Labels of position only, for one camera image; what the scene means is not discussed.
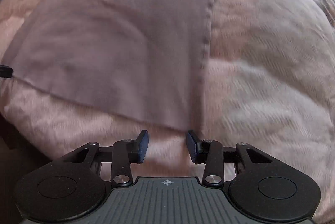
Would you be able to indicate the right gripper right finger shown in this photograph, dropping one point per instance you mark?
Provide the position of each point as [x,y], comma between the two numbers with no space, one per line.
[199,150]

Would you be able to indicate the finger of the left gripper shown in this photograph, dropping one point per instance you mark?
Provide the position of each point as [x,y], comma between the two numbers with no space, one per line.
[6,71]

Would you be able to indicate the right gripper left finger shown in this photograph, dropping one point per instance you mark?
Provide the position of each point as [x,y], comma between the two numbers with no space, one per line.
[134,150]

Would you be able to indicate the mauve tank top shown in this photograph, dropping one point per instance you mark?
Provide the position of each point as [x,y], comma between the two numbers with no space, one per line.
[141,59]

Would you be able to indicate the pink grey duvet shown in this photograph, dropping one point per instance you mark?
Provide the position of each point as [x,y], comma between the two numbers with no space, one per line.
[270,84]

